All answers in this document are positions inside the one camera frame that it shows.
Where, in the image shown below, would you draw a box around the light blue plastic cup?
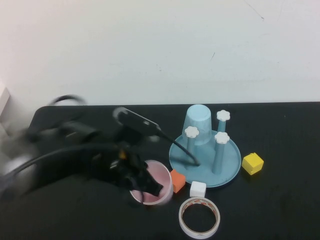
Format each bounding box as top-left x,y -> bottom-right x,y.
180,104 -> 213,147

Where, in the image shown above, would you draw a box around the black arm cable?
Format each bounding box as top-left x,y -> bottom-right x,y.
48,94 -> 88,107
9,144 -> 121,177

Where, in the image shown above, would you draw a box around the black left camera cable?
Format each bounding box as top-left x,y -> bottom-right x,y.
149,128 -> 202,168

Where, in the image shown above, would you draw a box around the white foam cube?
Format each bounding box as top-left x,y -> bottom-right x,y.
189,181 -> 207,198

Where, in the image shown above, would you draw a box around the white double-sided tape roll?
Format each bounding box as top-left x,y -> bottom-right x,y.
178,196 -> 221,239

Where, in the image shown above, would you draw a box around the blue cup stand with pegs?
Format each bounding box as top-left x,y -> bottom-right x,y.
168,109 -> 242,189

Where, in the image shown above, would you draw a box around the yellow foam cube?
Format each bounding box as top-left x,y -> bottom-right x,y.
241,152 -> 265,176

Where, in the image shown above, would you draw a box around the pink plastic cup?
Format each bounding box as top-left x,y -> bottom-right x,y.
128,159 -> 174,206

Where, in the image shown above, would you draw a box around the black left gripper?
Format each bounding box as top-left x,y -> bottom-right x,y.
92,144 -> 165,197

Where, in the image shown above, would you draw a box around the orange foam cube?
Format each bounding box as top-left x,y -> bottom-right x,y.
170,169 -> 187,194

